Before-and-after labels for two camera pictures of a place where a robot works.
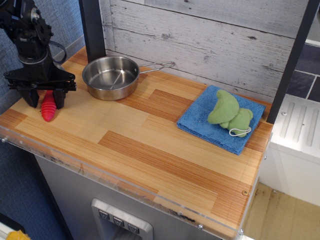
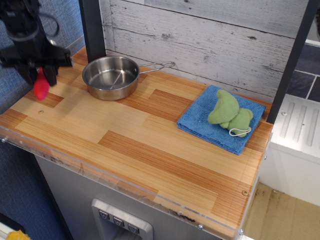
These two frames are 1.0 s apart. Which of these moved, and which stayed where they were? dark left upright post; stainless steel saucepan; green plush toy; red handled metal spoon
Moved: red handled metal spoon
Stayed: dark left upright post; stainless steel saucepan; green plush toy
